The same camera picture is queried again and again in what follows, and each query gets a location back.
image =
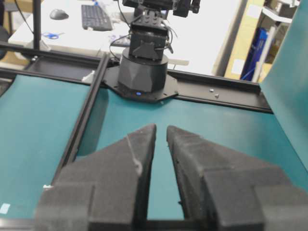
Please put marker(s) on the blue handled scissors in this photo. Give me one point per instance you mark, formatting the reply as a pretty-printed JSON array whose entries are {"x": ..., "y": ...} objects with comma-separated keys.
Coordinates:
[{"x": 51, "y": 35}]

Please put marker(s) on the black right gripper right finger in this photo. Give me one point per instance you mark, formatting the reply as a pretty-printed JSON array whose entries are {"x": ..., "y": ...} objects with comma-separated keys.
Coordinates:
[{"x": 233, "y": 191}]

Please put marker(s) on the white desk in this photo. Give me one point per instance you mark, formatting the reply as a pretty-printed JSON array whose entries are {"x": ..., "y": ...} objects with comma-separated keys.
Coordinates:
[{"x": 196, "y": 38}]

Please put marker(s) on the black computer keyboard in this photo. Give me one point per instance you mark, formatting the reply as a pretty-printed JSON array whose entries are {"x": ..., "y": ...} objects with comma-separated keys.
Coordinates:
[{"x": 93, "y": 16}]

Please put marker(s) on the black vertical monitor pole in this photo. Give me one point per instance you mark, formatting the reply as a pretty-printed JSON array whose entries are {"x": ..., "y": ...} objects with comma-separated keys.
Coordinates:
[{"x": 38, "y": 43}]

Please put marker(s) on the black aluminium rail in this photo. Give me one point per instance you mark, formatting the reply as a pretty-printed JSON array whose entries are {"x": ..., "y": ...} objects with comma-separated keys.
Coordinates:
[{"x": 76, "y": 136}]

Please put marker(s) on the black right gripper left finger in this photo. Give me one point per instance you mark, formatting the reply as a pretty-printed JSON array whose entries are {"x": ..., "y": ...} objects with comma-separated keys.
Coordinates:
[{"x": 108, "y": 190}]

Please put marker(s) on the black table edge frame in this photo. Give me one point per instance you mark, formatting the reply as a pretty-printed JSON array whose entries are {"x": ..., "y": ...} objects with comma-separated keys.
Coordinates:
[{"x": 190, "y": 87}]

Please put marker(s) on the cardboard boxes stack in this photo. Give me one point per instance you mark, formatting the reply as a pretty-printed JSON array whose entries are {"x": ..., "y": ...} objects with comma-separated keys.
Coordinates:
[{"x": 253, "y": 38}]

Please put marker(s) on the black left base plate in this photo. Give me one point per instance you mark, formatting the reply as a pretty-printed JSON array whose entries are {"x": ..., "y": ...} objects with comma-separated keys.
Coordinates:
[{"x": 144, "y": 92}]

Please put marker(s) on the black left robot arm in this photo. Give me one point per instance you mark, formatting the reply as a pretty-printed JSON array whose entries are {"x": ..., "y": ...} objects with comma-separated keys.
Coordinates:
[{"x": 143, "y": 65}]

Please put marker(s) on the black computer mouse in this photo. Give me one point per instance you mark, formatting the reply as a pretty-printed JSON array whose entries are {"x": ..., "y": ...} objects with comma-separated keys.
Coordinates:
[{"x": 58, "y": 14}]

